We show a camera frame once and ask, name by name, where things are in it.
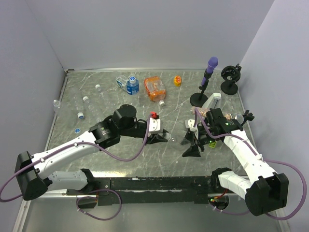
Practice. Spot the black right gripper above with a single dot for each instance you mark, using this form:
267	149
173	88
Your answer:
192	151

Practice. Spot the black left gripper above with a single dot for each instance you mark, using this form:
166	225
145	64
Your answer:
154	138

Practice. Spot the clear bottle front white cap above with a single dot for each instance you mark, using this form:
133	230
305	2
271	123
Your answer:
175	140

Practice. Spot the clear bottle small white cap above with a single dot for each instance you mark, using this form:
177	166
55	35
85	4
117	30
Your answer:
93	109

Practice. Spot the clear Pocari bottle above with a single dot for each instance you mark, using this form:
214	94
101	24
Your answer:
56	106

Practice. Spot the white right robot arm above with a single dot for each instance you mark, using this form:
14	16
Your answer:
265	190

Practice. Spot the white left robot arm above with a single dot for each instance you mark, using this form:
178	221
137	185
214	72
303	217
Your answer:
38	173

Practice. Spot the orange plastic bottle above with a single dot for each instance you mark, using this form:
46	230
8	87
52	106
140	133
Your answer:
155	89

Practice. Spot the blue water bottle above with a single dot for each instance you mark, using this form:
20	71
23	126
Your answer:
129	85

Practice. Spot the yellow orange bottle cap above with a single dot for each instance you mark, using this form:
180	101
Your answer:
177	81

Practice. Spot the green toy brick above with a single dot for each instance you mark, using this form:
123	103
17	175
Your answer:
212	144

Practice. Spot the purple microphone on stand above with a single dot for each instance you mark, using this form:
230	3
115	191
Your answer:
198	99

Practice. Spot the white rectangular device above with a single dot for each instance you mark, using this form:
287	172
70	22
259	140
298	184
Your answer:
213	102

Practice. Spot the glitter silver microphone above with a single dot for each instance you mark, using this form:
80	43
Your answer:
229	116

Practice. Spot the black empty microphone stand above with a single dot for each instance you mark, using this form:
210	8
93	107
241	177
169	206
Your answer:
231	75

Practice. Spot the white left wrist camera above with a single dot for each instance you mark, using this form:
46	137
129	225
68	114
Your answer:
155	124

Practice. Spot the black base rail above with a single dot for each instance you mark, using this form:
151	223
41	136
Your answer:
175	189

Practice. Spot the clear bottle blue ring cap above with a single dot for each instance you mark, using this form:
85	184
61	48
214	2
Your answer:
79	109

